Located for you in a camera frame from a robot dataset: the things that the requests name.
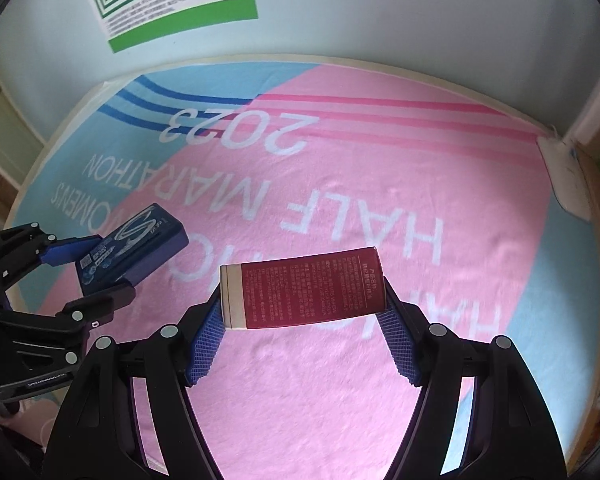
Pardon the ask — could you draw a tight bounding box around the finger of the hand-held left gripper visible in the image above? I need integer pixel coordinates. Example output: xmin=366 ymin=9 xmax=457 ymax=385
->
xmin=0 ymin=282 xmax=137 ymax=347
xmin=0 ymin=221 xmax=108 ymax=287

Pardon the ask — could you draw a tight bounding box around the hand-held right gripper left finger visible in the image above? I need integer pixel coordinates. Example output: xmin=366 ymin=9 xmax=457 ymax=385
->
xmin=42 ymin=296 xmax=227 ymax=480

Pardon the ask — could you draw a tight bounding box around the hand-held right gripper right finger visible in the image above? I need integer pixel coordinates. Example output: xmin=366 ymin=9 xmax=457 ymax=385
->
xmin=375 ymin=277 xmax=566 ymax=480

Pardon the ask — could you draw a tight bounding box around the dark blue box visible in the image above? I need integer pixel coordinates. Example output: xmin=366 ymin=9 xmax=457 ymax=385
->
xmin=75 ymin=203 xmax=189 ymax=297

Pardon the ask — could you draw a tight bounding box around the red cardboard box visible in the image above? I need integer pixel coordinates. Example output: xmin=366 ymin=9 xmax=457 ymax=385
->
xmin=219 ymin=246 xmax=387 ymax=332

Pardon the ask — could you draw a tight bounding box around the pink and blue printed blanket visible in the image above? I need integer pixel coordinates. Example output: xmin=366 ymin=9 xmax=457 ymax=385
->
xmin=5 ymin=62 xmax=600 ymax=480

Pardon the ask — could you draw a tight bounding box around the white flat device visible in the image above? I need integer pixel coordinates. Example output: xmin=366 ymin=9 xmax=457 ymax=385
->
xmin=536 ymin=137 xmax=593 ymax=222

